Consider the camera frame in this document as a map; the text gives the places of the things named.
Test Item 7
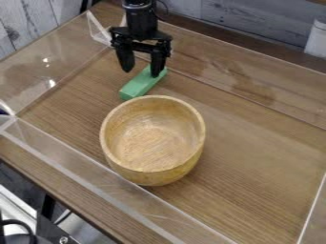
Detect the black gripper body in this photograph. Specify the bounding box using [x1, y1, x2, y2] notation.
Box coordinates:
[110, 3, 173, 58]

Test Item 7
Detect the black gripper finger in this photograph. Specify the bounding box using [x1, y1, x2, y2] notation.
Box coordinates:
[117, 44, 135, 72]
[150, 50, 166, 77]

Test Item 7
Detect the green rectangular block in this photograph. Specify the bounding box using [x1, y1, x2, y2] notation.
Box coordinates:
[119, 66, 168, 100]

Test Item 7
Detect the brown wooden bowl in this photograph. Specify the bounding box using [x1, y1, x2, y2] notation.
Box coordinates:
[99, 95, 206, 186]

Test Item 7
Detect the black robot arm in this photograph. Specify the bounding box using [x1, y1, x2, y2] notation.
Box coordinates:
[110, 0, 174, 77]

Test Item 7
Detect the white cylindrical container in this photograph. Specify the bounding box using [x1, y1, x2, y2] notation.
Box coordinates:
[305, 16, 326, 59]

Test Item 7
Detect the black table leg bracket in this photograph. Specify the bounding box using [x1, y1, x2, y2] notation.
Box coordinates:
[37, 194, 81, 244]

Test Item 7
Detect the black cable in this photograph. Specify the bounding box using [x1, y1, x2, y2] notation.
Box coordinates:
[0, 218, 38, 244]

